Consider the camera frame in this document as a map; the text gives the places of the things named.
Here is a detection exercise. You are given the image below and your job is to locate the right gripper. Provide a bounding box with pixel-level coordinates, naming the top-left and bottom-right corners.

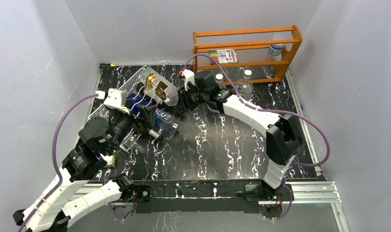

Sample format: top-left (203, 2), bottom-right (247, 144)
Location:
top-left (174, 82), bottom-right (208, 113)

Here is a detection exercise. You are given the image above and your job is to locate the blue square bottle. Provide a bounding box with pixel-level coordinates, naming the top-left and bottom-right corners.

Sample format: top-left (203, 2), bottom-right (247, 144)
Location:
top-left (127, 93), bottom-right (178, 131)

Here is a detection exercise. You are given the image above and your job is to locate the grey bottle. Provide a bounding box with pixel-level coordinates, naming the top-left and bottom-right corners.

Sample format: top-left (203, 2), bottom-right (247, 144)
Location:
top-left (140, 67), bottom-right (179, 107)

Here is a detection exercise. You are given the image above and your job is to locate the clear glass bottle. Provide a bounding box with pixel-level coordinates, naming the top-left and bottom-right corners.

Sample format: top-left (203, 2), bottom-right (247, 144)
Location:
top-left (119, 133), bottom-right (145, 153)

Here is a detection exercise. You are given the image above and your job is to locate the dark green wine bottle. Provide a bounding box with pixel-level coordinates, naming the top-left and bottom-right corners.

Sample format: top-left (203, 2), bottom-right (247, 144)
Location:
top-left (138, 128), bottom-right (163, 141)

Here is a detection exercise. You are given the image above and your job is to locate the clear round white-capped bottle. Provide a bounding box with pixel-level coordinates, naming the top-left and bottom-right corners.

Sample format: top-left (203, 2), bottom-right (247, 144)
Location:
top-left (215, 73), bottom-right (226, 89)

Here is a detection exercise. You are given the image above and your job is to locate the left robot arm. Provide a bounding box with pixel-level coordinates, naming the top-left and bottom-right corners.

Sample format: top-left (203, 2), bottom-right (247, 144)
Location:
top-left (13, 105), bottom-right (156, 232)

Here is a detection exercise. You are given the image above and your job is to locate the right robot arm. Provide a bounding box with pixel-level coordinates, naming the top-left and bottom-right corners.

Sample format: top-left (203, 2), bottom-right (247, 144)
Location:
top-left (175, 69), bottom-right (303, 200)

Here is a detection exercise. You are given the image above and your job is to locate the marker pen set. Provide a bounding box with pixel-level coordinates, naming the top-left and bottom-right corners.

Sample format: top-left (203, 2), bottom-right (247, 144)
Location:
top-left (208, 49), bottom-right (238, 64)

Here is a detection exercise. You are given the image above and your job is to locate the white power strip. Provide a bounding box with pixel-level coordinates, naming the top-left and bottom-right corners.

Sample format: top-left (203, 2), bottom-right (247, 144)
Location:
top-left (102, 155), bottom-right (116, 168)

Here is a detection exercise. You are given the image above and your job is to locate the orange wooden shelf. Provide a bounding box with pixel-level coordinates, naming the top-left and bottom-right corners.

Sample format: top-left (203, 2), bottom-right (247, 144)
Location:
top-left (193, 25), bottom-right (303, 83)

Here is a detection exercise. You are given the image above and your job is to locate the white wire wine rack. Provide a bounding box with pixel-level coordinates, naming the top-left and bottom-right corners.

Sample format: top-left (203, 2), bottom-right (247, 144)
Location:
top-left (87, 66), bottom-right (175, 129)

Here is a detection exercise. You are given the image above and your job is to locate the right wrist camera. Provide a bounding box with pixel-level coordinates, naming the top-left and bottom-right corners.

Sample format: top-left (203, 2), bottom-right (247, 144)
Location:
top-left (179, 69), bottom-right (195, 91)

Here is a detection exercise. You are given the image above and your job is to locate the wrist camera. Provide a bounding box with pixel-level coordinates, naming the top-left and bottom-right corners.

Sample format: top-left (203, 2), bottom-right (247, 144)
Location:
top-left (95, 88), bottom-right (130, 115)
top-left (179, 69), bottom-right (195, 91)

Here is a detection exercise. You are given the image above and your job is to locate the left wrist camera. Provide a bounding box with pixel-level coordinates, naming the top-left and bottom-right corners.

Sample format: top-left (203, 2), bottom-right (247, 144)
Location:
top-left (95, 88), bottom-right (130, 115)

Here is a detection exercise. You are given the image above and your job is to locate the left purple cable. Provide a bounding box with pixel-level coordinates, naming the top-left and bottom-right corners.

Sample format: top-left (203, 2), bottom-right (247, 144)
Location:
top-left (17, 93), bottom-right (101, 232)

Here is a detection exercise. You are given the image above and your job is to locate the purple cable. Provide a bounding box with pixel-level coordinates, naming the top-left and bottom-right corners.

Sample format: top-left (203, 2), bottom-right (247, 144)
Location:
top-left (17, 93), bottom-right (101, 232)
top-left (184, 53), bottom-right (331, 168)

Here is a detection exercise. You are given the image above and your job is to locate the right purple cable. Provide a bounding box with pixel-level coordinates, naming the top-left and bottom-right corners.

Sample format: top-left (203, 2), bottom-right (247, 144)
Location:
top-left (184, 53), bottom-right (331, 168)

